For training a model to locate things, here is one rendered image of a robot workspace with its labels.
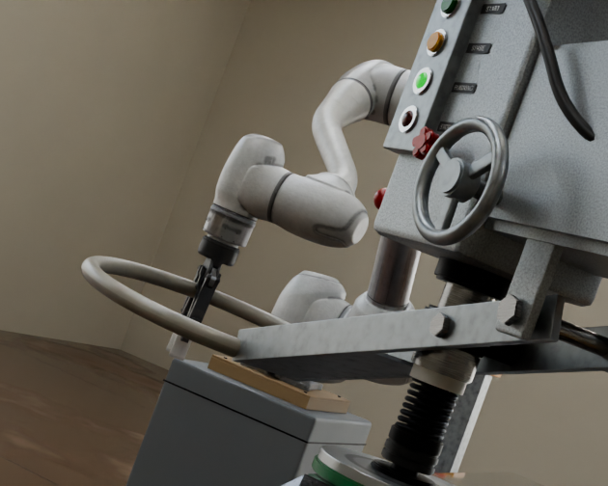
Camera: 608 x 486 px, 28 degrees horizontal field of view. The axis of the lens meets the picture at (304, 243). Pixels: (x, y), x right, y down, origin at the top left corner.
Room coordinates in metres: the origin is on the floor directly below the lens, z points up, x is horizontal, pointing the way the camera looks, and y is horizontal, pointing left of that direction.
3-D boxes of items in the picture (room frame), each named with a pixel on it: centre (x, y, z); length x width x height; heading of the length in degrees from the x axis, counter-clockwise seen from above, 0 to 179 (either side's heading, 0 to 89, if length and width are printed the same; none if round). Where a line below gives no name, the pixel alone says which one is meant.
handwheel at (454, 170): (1.34, -0.17, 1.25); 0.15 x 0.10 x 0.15; 28
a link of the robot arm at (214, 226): (2.28, 0.14, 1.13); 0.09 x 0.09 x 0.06
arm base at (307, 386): (2.98, -0.06, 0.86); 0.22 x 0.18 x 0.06; 167
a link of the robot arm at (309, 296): (3.00, -0.07, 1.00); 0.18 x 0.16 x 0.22; 71
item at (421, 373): (1.50, -0.21, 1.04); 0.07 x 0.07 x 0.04
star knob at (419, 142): (1.43, -0.10, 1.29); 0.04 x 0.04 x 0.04; 28
